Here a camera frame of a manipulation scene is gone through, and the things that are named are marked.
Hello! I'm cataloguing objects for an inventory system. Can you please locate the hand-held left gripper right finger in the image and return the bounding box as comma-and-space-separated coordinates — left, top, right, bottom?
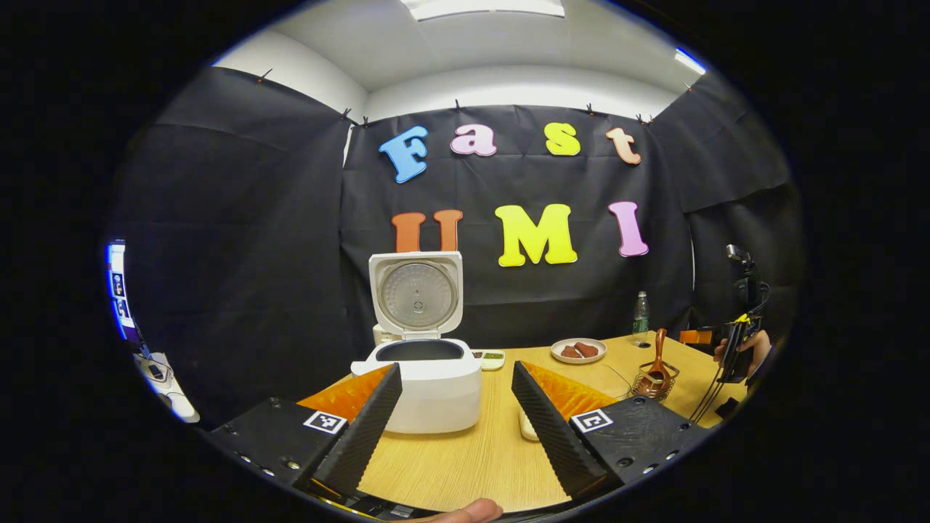
511, 360, 709, 500

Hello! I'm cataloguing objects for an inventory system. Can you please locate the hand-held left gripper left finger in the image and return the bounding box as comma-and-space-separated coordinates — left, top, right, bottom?
206, 362, 403, 500

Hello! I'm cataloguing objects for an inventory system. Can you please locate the clear rice box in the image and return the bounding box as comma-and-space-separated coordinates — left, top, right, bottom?
518, 362, 633, 442

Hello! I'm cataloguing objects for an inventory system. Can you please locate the brown wooden spoon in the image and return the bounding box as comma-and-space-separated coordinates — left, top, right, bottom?
644, 328, 673, 393

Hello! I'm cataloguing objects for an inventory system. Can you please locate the metal wire chopstick holder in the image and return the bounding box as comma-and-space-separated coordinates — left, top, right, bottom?
628, 361, 681, 402

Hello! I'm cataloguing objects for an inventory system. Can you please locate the white rice cooker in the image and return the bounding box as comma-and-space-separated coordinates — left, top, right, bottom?
351, 251, 483, 435

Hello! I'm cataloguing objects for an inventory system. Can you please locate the clear plastic water bottle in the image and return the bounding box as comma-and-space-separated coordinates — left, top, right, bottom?
632, 291, 650, 346

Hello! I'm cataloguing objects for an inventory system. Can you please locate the white round plate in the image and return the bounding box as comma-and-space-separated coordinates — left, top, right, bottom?
550, 338, 607, 365

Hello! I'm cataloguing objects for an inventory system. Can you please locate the white furniture piece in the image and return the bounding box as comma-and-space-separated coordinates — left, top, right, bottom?
134, 352, 201, 423

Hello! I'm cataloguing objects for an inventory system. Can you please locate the computer monitor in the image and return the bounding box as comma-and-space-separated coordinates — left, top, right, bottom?
107, 240, 137, 342

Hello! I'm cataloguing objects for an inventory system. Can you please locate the long ceiling light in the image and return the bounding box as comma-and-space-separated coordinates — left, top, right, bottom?
400, 0, 566, 21

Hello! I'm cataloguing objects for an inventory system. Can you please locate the black cable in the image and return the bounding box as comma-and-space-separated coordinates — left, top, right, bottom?
687, 374, 729, 426

